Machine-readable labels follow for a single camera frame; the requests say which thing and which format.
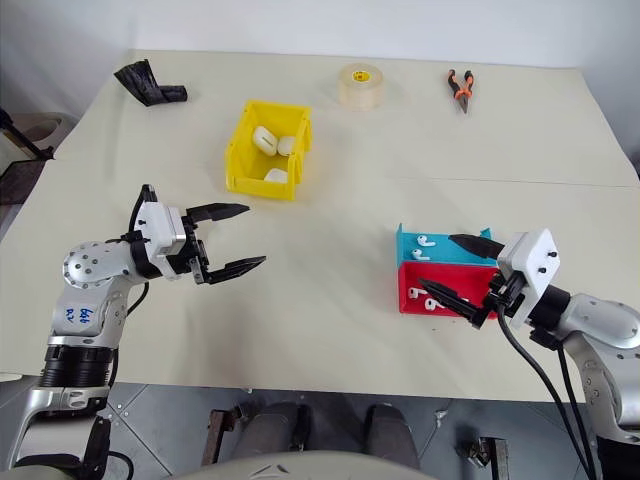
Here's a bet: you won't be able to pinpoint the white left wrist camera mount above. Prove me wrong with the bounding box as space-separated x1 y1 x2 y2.
132 199 188 279

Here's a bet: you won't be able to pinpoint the yellow plastic bin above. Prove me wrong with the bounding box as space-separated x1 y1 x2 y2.
223 98 315 203

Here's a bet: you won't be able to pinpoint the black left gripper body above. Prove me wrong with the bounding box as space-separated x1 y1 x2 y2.
179 212 213 287

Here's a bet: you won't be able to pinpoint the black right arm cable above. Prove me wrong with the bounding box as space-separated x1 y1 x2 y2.
496 309 607 480

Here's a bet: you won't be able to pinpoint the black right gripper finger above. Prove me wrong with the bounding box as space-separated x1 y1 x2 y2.
448 232 506 262
417 277 490 331

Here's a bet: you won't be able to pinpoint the blue plastic tray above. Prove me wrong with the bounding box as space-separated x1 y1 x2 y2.
395 222 500 267

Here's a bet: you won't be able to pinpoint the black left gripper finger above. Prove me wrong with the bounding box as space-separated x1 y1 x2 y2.
206 255 268 287
185 201 251 229

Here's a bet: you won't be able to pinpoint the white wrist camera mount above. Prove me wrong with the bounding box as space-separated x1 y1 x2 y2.
495 227 561 327
132 199 188 279

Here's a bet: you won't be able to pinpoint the orange black handled pliers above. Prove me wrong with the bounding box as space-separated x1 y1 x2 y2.
445 68 477 116

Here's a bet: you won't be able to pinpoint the red plastic tray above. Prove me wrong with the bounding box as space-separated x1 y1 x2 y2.
396 261 502 318

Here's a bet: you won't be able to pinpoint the black crumpled bag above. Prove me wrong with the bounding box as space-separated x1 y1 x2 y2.
113 58 189 108

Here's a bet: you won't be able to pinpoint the rusty metal bracket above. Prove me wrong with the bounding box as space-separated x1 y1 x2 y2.
207 406 242 467
465 435 510 480

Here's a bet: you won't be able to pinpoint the light grey robot torso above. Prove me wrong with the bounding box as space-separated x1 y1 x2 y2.
162 448 446 480

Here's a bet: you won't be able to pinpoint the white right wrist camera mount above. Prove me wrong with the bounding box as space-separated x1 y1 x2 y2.
495 227 561 327

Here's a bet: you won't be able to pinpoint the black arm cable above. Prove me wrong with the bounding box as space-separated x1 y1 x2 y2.
496 309 607 480
107 183 162 386

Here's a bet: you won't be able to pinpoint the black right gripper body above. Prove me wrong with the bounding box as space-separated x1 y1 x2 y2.
482 271 527 321

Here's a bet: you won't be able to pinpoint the clear adhesive tape roll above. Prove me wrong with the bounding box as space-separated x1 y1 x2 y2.
337 62 388 113

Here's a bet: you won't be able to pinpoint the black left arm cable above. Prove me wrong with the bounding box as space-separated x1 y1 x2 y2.
107 183 162 386

